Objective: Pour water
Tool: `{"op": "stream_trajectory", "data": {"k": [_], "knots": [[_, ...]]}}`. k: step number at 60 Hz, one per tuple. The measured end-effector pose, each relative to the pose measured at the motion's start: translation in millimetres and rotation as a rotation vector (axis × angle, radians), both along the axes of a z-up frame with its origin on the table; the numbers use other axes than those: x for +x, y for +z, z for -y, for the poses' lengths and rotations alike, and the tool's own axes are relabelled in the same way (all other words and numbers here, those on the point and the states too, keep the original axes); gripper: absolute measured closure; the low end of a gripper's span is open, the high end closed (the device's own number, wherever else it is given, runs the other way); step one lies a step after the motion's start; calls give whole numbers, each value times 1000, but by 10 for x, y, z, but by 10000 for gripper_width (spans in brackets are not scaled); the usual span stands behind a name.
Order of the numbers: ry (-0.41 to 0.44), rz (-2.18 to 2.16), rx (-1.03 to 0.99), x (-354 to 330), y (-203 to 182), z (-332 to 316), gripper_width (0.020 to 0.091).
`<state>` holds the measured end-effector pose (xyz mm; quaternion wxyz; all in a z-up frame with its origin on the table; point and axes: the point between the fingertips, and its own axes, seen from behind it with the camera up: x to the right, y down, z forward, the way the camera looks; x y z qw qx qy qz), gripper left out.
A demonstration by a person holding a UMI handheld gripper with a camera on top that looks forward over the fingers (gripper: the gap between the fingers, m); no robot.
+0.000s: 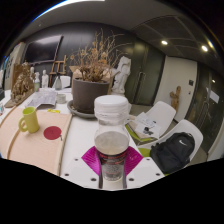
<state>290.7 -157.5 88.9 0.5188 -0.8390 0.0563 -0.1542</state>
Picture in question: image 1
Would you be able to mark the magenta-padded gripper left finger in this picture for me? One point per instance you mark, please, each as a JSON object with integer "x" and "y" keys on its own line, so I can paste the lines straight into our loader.
{"x": 90, "y": 163}

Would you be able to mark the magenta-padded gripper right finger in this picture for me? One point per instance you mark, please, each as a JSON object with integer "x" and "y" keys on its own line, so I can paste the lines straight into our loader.
{"x": 135, "y": 163}

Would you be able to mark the clear white-capped drink bottle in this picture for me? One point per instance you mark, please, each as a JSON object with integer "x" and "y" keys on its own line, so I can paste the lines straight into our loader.
{"x": 111, "y": 143}

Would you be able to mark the black backpack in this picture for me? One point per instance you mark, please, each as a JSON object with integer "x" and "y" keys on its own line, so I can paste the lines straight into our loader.
{"x": 171, "y": 153}

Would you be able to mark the loose white papers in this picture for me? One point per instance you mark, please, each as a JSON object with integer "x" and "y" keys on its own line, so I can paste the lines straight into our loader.
{"x": 145, "y": 125}

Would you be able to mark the flat round red coaster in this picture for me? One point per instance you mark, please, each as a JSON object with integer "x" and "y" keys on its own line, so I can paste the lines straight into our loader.
{"x": 52, "y": 132}

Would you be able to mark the grey plant pot saucer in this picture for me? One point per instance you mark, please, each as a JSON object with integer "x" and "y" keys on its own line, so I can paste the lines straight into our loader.
{"x": 78, "y": 114}

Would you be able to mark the light plywood board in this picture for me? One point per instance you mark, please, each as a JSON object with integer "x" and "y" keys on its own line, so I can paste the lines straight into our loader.
{"x": 36, "y": 150}
{"x": 5, "y": 133}

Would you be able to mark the white chair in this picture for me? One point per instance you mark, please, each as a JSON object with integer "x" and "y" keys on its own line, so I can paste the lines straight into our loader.
{"x": 190, "y": 128}
{"x": 66, "y": 81}
{"x": 163, "y": 113}

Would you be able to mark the yellow sticky note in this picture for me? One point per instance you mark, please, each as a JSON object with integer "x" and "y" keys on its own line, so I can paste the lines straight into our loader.
{"x": 54, "y": 110}

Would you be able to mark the dried plant in grey pot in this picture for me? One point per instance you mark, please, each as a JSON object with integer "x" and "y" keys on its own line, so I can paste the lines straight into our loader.
{"x": 86, "y": 96}

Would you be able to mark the small grey bowl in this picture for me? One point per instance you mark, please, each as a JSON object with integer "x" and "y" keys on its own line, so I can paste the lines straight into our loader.
{"x": 61, "y": 98}

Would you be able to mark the yellow-green mug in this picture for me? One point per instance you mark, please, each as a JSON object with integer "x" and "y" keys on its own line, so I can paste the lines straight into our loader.
{"x": 30, "y": 120}

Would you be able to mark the folded newspaper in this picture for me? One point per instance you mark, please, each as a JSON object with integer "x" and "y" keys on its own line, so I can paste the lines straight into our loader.
{"x": 41, "y": 98}

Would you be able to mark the tall white plaster statue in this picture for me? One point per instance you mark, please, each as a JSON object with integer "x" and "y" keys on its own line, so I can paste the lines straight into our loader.
{"x": 121, "y": 75}

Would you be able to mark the small white plaster statue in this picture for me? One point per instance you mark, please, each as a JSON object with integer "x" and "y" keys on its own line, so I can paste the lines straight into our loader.
{"x": 44, "y": 80}

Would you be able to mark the wooden easel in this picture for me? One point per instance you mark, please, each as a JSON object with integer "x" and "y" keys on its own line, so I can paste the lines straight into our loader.
{"x": 56, "y": 71}

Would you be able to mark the brown carved sculpture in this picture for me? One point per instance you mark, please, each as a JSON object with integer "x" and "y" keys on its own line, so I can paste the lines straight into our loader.
{"x": 21, "y": 86}

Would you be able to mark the round ceiling spotlight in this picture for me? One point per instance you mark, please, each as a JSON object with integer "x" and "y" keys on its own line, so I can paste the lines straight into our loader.
{"x": 204, "y": 48}
{"x": 164, "y": 42}

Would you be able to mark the white cabinet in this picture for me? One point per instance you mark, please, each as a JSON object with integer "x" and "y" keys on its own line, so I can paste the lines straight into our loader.
{"x": 13, "y": 63}

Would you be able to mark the wooden wall figure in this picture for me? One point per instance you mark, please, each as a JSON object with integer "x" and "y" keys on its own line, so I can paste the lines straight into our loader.
{"x": 175, "y": 98}

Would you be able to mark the black wall screen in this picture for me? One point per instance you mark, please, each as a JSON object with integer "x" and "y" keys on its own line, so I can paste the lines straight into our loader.
{"x": 41, "y": 50}

